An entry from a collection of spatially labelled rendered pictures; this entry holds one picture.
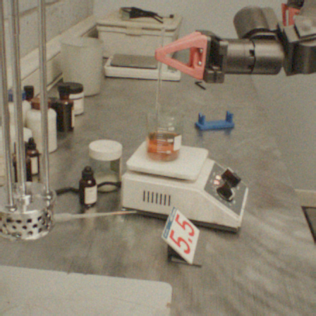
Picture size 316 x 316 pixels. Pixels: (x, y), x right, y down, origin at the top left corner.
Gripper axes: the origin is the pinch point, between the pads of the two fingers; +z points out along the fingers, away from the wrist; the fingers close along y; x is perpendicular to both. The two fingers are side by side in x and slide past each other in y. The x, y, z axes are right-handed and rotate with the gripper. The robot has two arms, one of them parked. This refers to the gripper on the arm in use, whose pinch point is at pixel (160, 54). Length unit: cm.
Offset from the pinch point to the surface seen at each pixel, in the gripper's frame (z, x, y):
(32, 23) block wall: 22, 7, -73
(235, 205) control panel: -12.0, 22.2, 9.5
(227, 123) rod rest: -27, 25, -37
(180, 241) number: -1.3, 23.6, 16.7
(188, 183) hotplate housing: -4.4, 18.8, 7.5
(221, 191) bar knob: -9.8, 20.3, 8.0
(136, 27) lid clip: -14, 13, -110
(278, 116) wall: -88, 55, -130
